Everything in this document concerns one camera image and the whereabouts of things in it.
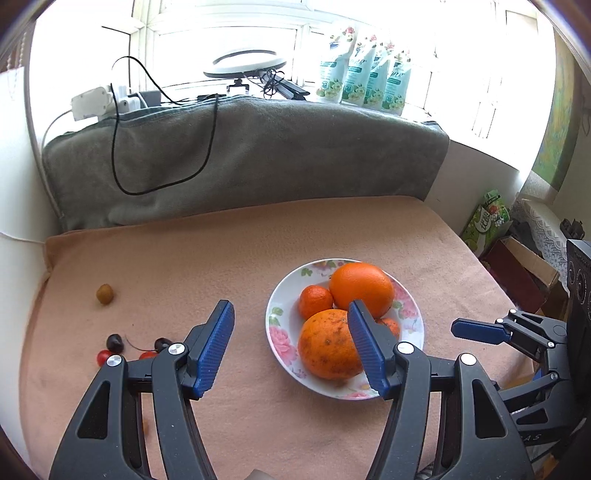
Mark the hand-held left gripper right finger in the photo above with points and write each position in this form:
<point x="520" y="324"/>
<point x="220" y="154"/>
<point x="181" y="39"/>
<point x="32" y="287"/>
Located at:
<point x="367" y="346"/>

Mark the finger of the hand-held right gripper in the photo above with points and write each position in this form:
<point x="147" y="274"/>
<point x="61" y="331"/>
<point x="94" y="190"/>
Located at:
<point x="531" y="392"/>
<point x="475" y="330"/>

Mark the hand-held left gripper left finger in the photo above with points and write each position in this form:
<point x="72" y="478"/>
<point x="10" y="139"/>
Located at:
<point x="212" y="346"/>

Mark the small tangerine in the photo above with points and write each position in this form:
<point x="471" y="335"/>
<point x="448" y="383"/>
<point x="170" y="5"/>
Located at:
<point x="390" y="326"/>
<point x="315" y="302"/>

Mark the large speckled orange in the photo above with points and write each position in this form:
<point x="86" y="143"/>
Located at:
<point x="325" y="346"/>

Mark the large smooth orange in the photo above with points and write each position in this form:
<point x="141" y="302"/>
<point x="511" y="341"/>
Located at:
<point x="360" y="286"/>

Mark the floral white plate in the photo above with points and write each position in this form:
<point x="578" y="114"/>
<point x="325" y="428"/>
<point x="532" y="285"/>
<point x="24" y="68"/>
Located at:
<point x="286" y="323"/>

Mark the dark red cherry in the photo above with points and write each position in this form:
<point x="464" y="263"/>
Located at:
<point x="161" y="344"/>
<point x="115" y="342"/>

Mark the red cherry tomato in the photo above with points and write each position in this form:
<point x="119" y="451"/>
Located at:
<point x="147" y="355"/>
<point x="102" y="356"/>

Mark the white patterned cloth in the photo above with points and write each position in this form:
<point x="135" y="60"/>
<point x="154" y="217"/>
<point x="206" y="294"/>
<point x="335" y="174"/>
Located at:
<point x="545" y="230"/>

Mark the red cardboard box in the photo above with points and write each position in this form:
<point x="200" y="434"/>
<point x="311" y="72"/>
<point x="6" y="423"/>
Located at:
<point x="512" y="272"/>

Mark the brown longan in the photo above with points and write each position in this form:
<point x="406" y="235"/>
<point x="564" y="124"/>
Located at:
<point x="105" y="293"/>

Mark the green landscape painting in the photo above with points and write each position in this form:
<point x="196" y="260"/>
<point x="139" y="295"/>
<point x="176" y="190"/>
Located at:
<point x="554" y="138"/>

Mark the grey blanket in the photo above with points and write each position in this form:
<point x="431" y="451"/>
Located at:
<point x="277" y="157"/>

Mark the white side panel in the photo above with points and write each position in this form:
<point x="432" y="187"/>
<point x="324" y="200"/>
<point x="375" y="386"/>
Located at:
<point x="23" y="184"/>

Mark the grey charger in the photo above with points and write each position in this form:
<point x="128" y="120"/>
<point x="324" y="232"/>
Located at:
<point x="150" y="98"/>

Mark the black light stand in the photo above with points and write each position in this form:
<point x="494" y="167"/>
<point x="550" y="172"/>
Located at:
<point x="291" y="90"/>

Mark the white power strip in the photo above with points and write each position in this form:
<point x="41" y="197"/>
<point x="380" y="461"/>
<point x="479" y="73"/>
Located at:
<point x="90" y="104"/>

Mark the white window frame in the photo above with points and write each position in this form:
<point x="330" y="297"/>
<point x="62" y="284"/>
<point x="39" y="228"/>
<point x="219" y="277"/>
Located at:
<point x="147" y="46"/>

